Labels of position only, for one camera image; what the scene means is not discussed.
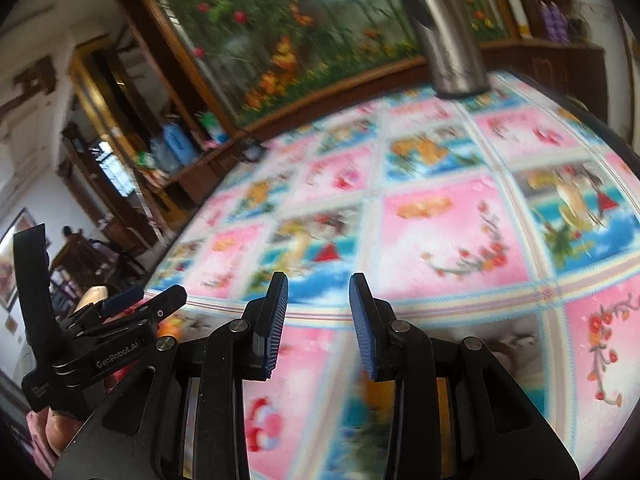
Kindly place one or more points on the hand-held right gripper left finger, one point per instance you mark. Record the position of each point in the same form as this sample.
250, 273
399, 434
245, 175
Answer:
275, 325

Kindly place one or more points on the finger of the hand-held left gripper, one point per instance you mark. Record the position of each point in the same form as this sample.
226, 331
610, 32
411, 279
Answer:
167, 300
122, 297

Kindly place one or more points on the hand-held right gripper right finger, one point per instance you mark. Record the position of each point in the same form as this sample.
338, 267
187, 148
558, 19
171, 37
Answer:
365, 330

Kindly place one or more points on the person's left hand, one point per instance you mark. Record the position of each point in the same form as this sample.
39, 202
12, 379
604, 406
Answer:
62, 430

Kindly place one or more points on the striped seat cushion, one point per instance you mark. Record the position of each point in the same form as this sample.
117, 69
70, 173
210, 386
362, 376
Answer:
95, 294

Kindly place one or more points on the wooden chair with carved back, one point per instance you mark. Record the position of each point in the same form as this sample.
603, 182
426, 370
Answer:
80, 255

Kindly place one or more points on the framed landscape painting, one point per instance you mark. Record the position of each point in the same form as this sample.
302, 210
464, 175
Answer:
7, 270

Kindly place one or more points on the barred window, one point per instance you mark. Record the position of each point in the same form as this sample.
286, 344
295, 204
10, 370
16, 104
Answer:
110, 165

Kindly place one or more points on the printed fruit and flower tablecloth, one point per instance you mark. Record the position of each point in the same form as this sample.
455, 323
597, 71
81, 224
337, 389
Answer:
450, 220

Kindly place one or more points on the green snack packet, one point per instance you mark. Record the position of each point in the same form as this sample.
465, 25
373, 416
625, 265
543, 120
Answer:
144, 160

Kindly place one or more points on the grey-blue thermos flask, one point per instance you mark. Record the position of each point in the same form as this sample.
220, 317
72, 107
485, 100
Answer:
162, 155

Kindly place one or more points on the blue thermos flask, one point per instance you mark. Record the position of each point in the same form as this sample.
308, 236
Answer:
179, 142

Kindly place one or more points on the green and blue plastic pack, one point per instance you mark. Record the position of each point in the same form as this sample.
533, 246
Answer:
212, 127

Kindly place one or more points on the golden wooden pillar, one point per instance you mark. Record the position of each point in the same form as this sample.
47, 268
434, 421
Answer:
82, 85

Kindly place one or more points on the stainless steel thermos jug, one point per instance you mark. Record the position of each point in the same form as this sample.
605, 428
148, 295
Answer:
445, 35

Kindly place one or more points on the purple bottle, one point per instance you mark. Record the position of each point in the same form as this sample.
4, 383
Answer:
547, 20
562, 22

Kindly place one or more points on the flower garden wall mural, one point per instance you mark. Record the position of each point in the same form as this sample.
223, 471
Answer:
300, 20

